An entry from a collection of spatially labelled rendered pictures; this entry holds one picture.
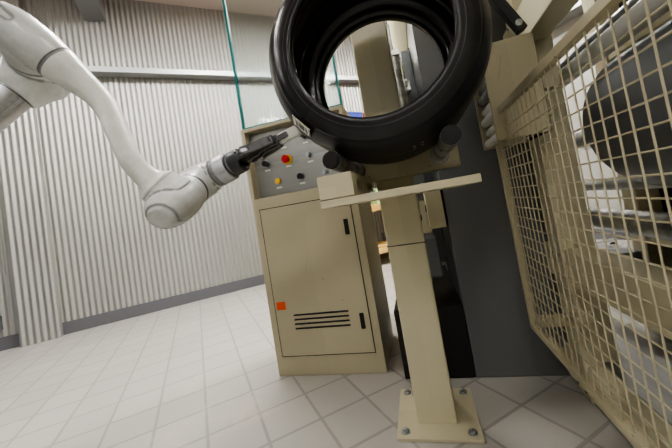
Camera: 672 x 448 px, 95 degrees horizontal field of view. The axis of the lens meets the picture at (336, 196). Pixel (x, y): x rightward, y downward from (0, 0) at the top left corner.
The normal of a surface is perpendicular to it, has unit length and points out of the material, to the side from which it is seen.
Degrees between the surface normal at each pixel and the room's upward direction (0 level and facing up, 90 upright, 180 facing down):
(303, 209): 90
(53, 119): 90
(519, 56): 90
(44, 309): 90
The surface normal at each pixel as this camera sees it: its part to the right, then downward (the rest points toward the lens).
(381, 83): -0.25, 0.00
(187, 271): 0.41, -0.11
